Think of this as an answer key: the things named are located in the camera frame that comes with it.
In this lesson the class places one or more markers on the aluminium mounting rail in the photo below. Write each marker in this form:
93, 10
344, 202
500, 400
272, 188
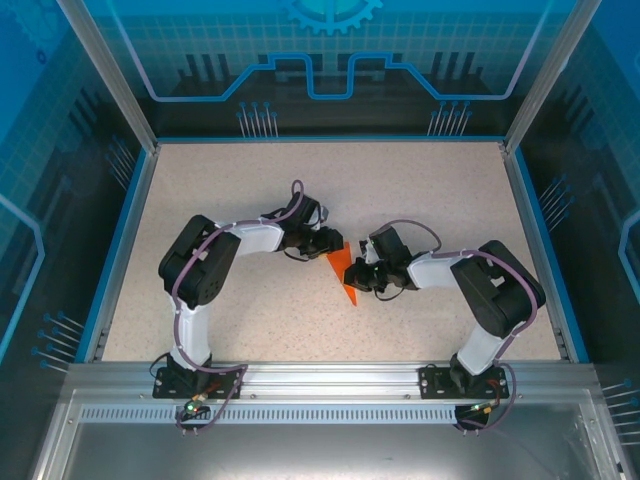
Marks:
330, 382

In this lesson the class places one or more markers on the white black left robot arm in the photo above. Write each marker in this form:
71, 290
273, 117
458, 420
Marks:
260, 237

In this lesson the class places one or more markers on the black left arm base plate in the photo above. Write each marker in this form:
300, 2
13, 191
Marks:
225, 377

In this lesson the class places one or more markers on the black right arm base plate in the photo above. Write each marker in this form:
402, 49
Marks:
430, 382

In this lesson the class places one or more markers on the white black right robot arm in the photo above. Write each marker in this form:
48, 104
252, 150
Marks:
430, 272

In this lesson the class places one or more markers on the grey metal tray panel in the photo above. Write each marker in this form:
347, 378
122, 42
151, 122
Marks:
320, 452

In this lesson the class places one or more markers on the orange paper sheet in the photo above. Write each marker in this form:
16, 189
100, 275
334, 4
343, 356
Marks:
340, 265

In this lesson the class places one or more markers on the aluminium table side rail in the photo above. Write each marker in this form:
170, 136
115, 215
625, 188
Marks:
124, 250
539, 250

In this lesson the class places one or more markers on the aluminium frame post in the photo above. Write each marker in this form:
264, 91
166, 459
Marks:
550, 75
115, 80

